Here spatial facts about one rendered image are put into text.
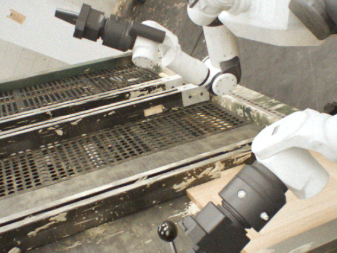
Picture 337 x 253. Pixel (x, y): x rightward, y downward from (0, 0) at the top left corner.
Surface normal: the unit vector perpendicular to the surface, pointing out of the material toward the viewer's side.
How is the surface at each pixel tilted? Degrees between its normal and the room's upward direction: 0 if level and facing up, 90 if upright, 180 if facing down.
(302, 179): 71
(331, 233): 57
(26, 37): 90
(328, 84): 0
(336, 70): 0
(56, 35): 90
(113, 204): 90
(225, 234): 90
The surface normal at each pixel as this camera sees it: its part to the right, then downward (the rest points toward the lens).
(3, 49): 0.35, 0.42
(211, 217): -0.60, -0.62
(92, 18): 0.35, -0.65
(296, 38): 0.18, 0.90
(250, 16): -0.92, 0.11
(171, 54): -0.77, -0.37
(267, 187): -0.03, -0.12
